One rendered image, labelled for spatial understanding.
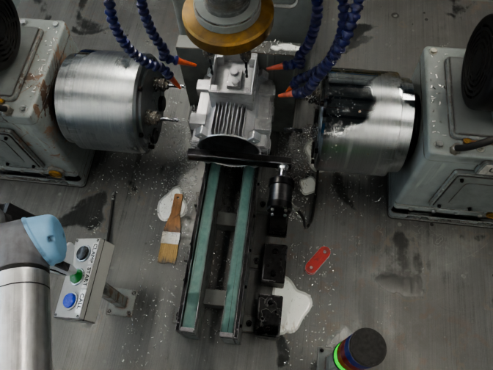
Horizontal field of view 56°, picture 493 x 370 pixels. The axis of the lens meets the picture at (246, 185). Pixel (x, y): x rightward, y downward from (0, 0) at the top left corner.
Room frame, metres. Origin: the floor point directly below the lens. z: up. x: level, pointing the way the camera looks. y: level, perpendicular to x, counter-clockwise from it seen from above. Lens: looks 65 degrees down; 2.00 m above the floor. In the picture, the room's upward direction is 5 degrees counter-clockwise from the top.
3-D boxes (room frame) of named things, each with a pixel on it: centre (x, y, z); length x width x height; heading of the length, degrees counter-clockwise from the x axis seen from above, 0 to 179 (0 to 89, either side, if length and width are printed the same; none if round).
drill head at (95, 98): (0.72, 0.36, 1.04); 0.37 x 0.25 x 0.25; 79
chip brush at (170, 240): (0.45, 0.21, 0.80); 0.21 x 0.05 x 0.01; 169
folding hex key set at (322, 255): (0.32, -0.17, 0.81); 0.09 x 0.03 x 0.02; 133
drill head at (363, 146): (0.59, -0.31, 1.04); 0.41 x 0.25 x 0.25; 79
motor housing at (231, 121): (0.65, 0.02, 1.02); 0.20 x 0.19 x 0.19; 169
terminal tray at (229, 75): (0.69, 0.01, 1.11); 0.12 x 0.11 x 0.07; 169
